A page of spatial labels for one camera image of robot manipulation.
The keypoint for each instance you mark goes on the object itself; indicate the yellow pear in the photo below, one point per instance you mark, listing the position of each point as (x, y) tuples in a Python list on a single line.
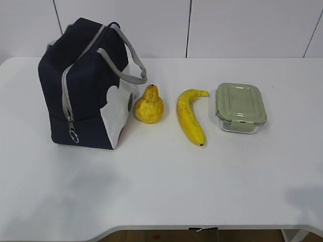
[(149, 108)]

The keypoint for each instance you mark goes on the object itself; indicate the yellow banana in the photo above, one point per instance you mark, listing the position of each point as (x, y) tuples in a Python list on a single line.
[(187, 118)]

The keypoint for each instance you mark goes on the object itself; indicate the green lidded glass container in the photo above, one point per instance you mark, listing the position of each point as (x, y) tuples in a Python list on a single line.
[(240, 108)]

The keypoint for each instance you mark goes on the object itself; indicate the navy insulated lunch bag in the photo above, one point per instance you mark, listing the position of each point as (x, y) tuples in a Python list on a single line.
[(87, 78)]

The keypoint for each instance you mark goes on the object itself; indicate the black tape on table edge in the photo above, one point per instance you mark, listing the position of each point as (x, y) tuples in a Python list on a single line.
[(199, 229)]

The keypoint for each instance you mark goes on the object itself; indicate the white table leg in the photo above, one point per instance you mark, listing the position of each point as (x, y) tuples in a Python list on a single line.
[(294, 235)]

